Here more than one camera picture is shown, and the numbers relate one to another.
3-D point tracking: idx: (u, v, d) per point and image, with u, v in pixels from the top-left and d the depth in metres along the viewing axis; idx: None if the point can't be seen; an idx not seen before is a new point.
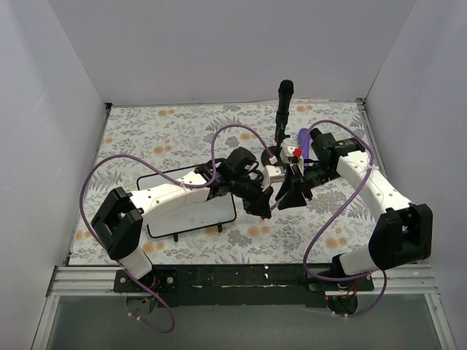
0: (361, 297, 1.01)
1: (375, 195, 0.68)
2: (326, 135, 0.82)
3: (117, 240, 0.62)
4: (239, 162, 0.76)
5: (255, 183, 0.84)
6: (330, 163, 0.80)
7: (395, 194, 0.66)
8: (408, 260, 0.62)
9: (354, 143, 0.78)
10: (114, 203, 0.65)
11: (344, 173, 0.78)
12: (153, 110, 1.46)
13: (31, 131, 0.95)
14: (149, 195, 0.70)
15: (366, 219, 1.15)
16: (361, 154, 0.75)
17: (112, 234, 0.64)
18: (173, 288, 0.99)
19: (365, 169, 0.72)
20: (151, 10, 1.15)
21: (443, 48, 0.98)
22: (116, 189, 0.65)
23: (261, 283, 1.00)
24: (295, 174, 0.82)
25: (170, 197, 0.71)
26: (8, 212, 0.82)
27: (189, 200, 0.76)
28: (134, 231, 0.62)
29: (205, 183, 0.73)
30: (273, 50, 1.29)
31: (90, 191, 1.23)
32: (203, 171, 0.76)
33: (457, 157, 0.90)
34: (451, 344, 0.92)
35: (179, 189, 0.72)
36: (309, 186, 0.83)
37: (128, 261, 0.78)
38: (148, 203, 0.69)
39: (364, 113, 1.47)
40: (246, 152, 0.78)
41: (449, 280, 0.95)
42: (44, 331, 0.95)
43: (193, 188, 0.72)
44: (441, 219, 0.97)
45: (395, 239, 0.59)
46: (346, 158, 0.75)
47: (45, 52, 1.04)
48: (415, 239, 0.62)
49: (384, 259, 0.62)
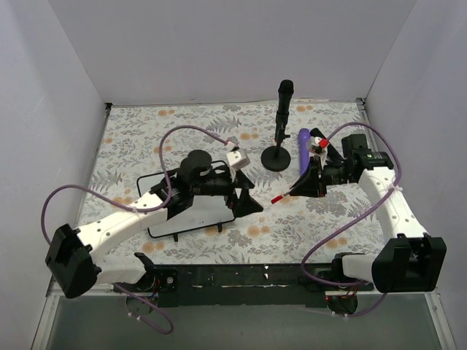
0: (361, 297, 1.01)
1: (390, 216, 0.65)
2: (360, 138, 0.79)
3: (71, 280, 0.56)
4: (191, 173, 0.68)
5: (225, 176, 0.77)
6: (353, 173, 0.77)
7: (411, 220, 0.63)
8: (408, 288, 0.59)
9: (384, 158, 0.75)
10: (60, 243, 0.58)
11: (365, 187, 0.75)
12: (153, 110, 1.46)
13: (31, 131, 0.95)
14: (97, 228, 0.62)
15: (366, 219, 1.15)
16: (387, 172, 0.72)
17: (63, 274, 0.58)
18: (173, 288, 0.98)
19: (388, 188, 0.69)
20: (151, 10, 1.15)
21: (442, 48, 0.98)
22: (60, 227, 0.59)
23: (261, 283, 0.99)
24: (315, 162, 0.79)
25: (122, 227, 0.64)
26: (9, 211, 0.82)
27: (145, 224, 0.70)
28: (85, 270, 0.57)
29: (160, 203, 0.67)
30: (273, 50, 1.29)
31: (90, 191, 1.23)
32: (157, 192, 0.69)
33: (457, 157, 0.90)
34: (451, 344, 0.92)
35: (132, 216, 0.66)
36: (327, 181, 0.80)
37: (112, 276, 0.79)
38: (98, 238, 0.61)
39: (364, 113, 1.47)
40: (201, 160, 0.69)
41: (449, 280, 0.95)
42: (44, 331, 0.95)
43: (147, 211, 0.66)
44: (442, 220, 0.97)
45: (400, 267, 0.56)
46: (370, 172, 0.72)
47: (45, 52, 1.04)
48: (422, 270, 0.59)
49: (384, 283, 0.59)
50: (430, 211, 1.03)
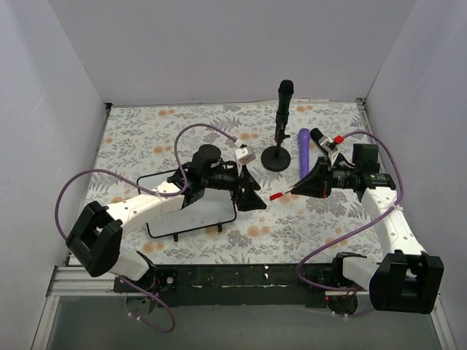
0: (361, 297, 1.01)
1: (389, 233, 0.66)
2: (372, 151, 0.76)
3: (99, 253, 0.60)
4: (203, 165, 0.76)
5: (231, 171, 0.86)
6: (356, 189, 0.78)
7: (409, 238, 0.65)
8: (406, 306, 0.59)
9: (387, 179, 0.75)
10: (90, 216, 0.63)
11: (366, 204, 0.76)
12: (153, 110, 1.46)
13: (31, 131, 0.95)
14: (125, 207, 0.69)
15: (366, 219, 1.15)
16: (390, 191, 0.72)
17: (90, 250, 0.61)
18: (173, 288, 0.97)
19: (388, 206, 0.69)
20: (151, 10, 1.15)
21: (443, 48, 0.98)
22: (90, 203, 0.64)
23: (261, 283, 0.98)
24: (325, 160, 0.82)
25: (147, 207, 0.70)
26: (9, 211, 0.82)
27: (164, 209, 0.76)
28: (114, 243, 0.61)
29: (179, 190, 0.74)
30: (273, 50, 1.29)
31: (90, 191, 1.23)
32: (175, 181, 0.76)
33: (457, 157, 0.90)
34: (451, 344, 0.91)
35: (155, 199, 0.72)
36: (333, 184, 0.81)
37: (119, 269, 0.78)
38: (126, 214, 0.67)
39: (364, 113, 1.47)
40: (209, 154, 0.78)
41: (449, 280, 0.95)
42: (44, 331, 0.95)
43: (168, 197, 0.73)
44: (442, 220, 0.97)
45: (396, 284, 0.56)
46: (373, 192, 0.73)
47: (45, 52, 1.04)
48: (419, 289, 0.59)
49: (380, 301, 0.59)
50: (430, 211, 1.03)
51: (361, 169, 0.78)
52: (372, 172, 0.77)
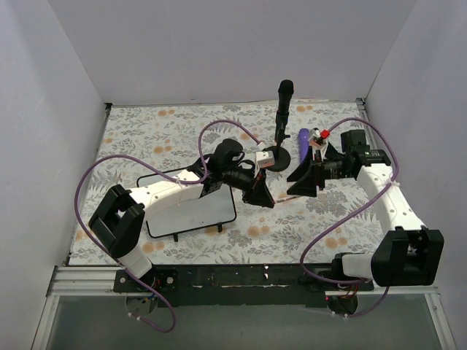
0: (360, 297, 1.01)
1: (388, 210, 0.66)
2: (357, 135, 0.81)
3: (122, 235, 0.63)
4: (225, 157, 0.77)
5: (247, 172, 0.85)
6: (351, 170, 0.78)
7: (408, 214, 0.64)
8: (408, 282, 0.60)
9: (381, 155, 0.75)
10: (113, 200, 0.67)
11: (363, 182, 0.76)
12: (153, 110, 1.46)
13: (31, 131, 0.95)
14: (147, 192, 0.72)
15: (366, 219, 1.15)
16: (385, 168, 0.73)
17: (113, 232, 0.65)
18: (173, 287, 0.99)
19: (385, 183, 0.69)
20: (151, 10, 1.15)
21: (443, 47, 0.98)
22: (114, 187, 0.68)
23: (261, 283, 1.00)
24: (317, 160, 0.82)
25: (168, 193, 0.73)
26: (8, 211, 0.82)
27: (183, 197, 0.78)
28: (136, 227, 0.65)
29: (198, 179, 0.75)
30: (273, 50, 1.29)
31: (90, 191, 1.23)
32: (195, 170, 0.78)
33: (457, 157, 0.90)
34: (451, 344, 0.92)
35: (176, 187, 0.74)
36: (326, 176, 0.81)
37: (129, 260, 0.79)
38: (148, 199, 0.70)
39: (364, 113, 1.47)
40: (228, 146, 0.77)
41: (450, 281, 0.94)
42: (44, 332, 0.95)
43: (187, 184, 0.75)
44: (442, 220, 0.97)
45: (399, 259, 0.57)
46: (368, 168, 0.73)
47: (44, 52, 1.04)
48: (421, 264, 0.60)
49: (383, 278, 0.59)
50: (430, 211, 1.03)
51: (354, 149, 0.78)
52: (365, 149, 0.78)
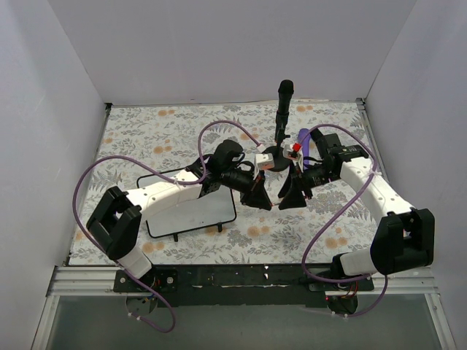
0: (360, 297, 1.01)
1: (376, 198, 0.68)
2: (332, 138, 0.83)
3: (119, 238, 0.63)
4: (225, 157, 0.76)
5: (246, 173, 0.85)
6: (333, 168, 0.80)
7: (396, 199, 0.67)
8: (409, 266, 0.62)
9: (359, 150, 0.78)
10: (110, 201, 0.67)
11: (347, 178, 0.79)
12: (153, 110, 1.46)
13: (31, 130, 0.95)
14: (144, 193, 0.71)
15: (366, 219, 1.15)
16: (365, 160, 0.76)
17: (110, 234, 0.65)
18: (173, 287, 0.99)
19: (368, 174, 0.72)
20: (150, 10, 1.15)
21: (443, 47, 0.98)
22: (111, 189, 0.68)
23: (261, 283, 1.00)
24: (296, 171, 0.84)
25: (166, 194, 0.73)
26: (9, 211, 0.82)
27: (182, 197, 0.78)
28: (132, 229, 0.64)
29: (197, 180, 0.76)
30: (272, 50, 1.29)
31: (90, 191, 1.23)
32: (194, 170, 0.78)
33: (457, 157, 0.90)
34: (451, 344, 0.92)
35: (174, 187, 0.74)
36: (310, 184, 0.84)
37: (128, 261, 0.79)
38: (145, 201, 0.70)
39: (364, 113, 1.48)
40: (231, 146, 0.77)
41: (450, 281, 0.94)
42: (44, 332, 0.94)
43: (186, 184, 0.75)
44: (442, 221, 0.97)
45: (396, 243, 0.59)
46: (349, 163, 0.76)
47: (45, 52, 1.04)
48: (417, 245, 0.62)
49: (386, 265, 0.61)
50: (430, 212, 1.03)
51: (334, 149, 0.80)
52: (343, 147, 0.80)
